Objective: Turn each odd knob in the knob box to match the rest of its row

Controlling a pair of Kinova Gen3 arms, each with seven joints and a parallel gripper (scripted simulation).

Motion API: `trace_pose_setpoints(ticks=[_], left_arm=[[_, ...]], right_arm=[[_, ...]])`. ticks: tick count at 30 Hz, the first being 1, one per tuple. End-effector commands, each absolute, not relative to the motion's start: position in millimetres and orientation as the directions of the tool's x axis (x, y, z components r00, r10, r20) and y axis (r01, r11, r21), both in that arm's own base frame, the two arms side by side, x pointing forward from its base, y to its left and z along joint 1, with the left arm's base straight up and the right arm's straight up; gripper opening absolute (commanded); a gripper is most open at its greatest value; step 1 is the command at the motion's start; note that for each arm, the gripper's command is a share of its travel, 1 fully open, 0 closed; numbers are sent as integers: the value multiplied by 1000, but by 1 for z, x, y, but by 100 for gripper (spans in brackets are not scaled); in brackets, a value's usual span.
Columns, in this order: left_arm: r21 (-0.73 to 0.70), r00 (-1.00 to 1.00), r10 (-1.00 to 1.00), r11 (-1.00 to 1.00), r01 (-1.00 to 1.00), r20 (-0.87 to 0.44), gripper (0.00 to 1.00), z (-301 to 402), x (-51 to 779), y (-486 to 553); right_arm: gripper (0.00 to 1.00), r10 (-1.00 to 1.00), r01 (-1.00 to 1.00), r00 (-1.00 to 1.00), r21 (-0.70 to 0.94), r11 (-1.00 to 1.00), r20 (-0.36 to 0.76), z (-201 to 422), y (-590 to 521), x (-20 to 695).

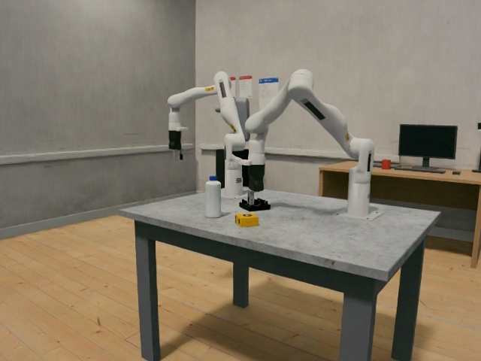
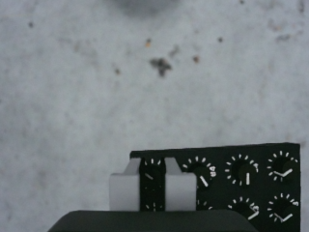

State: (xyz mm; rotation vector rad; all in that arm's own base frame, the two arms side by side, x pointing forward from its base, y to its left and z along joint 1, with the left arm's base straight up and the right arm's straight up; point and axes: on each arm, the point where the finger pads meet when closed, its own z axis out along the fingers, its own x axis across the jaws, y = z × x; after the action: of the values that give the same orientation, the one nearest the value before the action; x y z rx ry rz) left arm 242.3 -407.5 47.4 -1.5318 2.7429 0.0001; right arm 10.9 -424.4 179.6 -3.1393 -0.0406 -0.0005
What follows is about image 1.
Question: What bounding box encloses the white bottle with blue cap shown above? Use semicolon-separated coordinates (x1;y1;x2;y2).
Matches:
205;176;221;218

